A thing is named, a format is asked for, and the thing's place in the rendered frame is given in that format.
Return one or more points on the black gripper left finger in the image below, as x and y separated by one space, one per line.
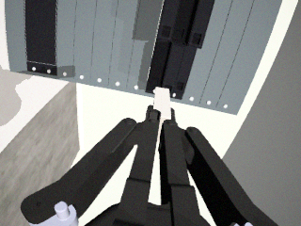
63 202

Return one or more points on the dark grey server rack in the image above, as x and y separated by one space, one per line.
109 43

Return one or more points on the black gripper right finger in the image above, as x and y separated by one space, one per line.
225 199

